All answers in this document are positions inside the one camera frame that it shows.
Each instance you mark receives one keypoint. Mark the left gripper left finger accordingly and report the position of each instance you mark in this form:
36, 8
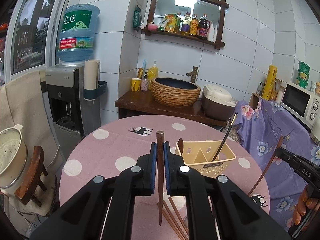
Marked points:
103, 208

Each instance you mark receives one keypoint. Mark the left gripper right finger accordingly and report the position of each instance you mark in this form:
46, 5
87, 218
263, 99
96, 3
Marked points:
216, 207

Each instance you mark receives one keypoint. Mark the dark chopstick gold band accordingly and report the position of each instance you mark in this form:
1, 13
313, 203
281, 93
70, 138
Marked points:
225, 137

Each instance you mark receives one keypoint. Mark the person's right hand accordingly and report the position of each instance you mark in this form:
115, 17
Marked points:
304, 203

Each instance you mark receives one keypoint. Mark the cream plastic utensil holder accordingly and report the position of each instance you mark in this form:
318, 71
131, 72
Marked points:
199, 154

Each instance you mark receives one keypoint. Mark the pink polka dot tablecloth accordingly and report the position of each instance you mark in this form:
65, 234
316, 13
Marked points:
116, 146

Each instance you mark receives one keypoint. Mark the small wooden stool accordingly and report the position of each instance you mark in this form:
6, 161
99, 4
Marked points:
32, 179

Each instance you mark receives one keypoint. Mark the purple floral cloth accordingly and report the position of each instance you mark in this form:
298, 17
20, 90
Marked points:
259, 130

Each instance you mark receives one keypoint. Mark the grey water dispenser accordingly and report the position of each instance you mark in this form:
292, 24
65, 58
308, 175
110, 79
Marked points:
73, 117

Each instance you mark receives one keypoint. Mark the brown white rice cooker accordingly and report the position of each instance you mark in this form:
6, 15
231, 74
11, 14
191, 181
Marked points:
217, 102

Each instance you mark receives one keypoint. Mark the dark wooden counter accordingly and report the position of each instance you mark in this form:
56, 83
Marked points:
142, 103

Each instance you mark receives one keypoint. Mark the white microwave oven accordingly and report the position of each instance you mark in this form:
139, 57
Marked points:
302, 104

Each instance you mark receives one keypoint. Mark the yellow mug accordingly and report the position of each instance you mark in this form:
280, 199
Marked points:
135, 84

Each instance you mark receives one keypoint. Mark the brass faucet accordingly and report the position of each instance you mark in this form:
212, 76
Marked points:
193, 74

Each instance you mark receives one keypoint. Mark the yellow rolled packet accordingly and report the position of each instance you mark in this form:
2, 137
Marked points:
269, 83

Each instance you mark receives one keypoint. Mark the yellow soap dispenser bottle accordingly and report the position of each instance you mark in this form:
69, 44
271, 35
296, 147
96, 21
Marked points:
152, 72

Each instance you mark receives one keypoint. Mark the green stacked cups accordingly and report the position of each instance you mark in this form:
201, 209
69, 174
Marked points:
303, 75

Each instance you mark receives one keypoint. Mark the blue water jug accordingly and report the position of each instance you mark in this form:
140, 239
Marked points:
77, 33

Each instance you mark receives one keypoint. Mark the yellow oil bottle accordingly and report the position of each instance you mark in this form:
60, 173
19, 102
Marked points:
194, 25

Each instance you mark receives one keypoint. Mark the dark soy sauce bottle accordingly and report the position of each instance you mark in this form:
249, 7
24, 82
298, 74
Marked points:
203, 27

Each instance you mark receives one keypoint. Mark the green hanging packet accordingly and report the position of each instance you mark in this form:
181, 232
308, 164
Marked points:
137, 19

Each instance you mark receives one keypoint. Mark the dark wooden wall shelf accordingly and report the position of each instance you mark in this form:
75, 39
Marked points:
173, 17

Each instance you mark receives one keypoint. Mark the window with frame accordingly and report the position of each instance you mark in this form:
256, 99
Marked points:
31, 39

